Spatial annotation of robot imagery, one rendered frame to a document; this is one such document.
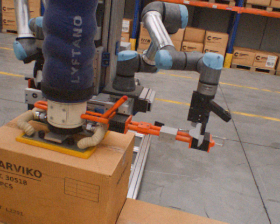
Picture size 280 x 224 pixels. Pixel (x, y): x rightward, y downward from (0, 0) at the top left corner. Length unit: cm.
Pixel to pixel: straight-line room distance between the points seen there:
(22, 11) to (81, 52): 80
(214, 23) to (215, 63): 859
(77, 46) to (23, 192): 67
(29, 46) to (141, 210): 112
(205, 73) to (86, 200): 69
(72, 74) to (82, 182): 43
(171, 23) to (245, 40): 843
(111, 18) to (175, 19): 56
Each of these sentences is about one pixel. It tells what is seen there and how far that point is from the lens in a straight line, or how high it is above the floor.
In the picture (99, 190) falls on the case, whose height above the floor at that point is 86.
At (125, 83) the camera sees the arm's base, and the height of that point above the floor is 109.
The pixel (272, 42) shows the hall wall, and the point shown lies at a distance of 1006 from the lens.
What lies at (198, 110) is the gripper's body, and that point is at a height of 121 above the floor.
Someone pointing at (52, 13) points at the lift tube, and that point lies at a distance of 116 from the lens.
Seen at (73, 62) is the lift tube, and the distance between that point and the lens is 117.
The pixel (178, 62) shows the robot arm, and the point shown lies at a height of 138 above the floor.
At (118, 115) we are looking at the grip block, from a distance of 128.
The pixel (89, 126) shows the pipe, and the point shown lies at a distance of 131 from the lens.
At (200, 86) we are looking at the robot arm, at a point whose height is 131.
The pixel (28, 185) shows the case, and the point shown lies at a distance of 135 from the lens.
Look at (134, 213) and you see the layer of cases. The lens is 160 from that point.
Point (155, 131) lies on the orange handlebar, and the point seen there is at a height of 108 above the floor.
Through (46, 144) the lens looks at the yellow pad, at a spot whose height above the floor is 96.
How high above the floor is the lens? 160
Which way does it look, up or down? 22 degrees down
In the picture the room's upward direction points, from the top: 8 degrees clockwise
